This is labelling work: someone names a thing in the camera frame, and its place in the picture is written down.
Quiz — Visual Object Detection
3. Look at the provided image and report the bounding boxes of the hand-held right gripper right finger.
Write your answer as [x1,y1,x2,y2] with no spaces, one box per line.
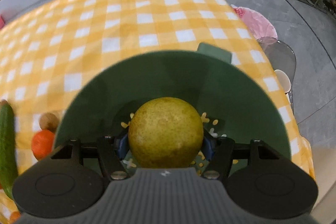
[202,132,286,180]

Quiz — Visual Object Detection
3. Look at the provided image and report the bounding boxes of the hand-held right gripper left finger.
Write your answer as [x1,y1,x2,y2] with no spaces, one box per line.
[51,133,130,180]

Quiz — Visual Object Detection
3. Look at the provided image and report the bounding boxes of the yellow-green pear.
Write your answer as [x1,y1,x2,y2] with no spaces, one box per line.
[128,97,204,169]

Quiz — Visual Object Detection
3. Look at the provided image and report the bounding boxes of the green bowl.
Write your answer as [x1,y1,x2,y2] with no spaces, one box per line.
[54,42,292,177]

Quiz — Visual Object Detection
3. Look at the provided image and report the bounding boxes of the orange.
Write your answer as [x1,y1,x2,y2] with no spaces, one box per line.
[31,130,55,161]
[9,211,21,224]

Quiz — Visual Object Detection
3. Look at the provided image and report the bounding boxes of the brown kiwi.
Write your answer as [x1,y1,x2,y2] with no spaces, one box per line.
[39,112,60,134]

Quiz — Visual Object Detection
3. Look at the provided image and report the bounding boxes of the white round seat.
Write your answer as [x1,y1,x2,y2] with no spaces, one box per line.
[274,69,292,93]

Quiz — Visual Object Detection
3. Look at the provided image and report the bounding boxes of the green cucumber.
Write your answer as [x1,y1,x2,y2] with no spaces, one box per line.
[0,101,19,201]

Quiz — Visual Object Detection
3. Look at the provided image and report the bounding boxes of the transparent chair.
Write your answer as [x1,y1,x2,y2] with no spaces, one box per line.
[257,36,297,109]

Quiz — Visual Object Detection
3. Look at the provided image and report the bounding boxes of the yellow checkered tablecloth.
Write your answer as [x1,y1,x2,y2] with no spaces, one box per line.
[0,0,315,224]

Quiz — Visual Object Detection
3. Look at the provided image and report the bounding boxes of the pink chair cushion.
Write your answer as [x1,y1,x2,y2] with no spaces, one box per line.
[231,4,278,42]

